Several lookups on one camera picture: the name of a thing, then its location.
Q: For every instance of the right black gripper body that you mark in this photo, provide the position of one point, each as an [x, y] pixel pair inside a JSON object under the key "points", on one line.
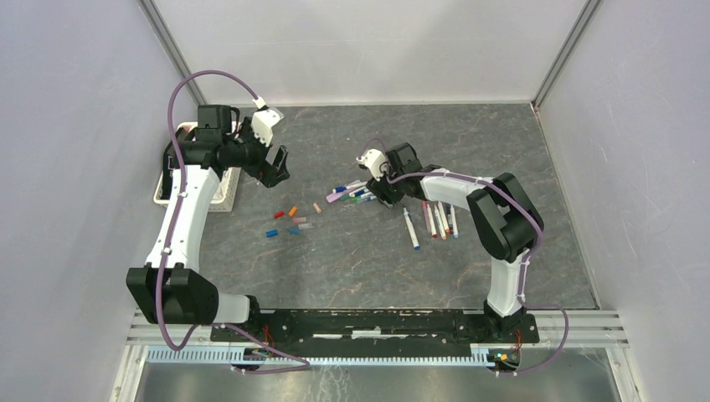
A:
{"points": [[390, 193]]}

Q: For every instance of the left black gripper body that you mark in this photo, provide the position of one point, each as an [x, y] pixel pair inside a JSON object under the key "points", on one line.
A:
{"points": [[249, 152]]}

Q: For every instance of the pink highlighter pen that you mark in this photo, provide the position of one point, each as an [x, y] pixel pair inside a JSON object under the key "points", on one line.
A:
{"points": [[425, 214]]}

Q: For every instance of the white marker dark-blue cap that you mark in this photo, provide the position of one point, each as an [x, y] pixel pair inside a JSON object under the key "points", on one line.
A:
{"points": [[350, 186]]}

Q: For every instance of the white marker red cap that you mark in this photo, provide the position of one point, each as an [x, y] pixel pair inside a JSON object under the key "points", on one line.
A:
{"points": [[430, 219]]}

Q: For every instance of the white marker light-blue cap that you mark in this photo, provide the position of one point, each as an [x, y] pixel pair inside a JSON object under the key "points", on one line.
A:
{"points": [[453, 222]]}

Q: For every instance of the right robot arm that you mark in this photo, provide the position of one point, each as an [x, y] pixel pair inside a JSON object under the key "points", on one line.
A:
{"points": [[507, 223]]}

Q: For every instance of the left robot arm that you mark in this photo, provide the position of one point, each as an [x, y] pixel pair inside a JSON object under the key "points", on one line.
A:
{"points": [[169, 287]]}

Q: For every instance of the lilac highlighter pen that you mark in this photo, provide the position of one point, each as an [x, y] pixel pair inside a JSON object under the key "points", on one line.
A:
{"points": [[333, 197]]}

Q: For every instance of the white plastic basket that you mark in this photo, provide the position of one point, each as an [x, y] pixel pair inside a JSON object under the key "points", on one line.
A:
{"points": [[224, 195]]}

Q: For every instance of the black box in basket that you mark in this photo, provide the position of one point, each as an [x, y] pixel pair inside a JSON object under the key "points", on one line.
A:
{"points": [[169, 160]]}

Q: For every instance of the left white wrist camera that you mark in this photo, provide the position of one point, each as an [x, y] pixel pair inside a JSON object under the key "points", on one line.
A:
{"points": [[263, 123]]}

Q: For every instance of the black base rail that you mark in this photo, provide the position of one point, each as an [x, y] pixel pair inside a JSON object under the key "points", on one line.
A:
{"points": [[421, 333]]}

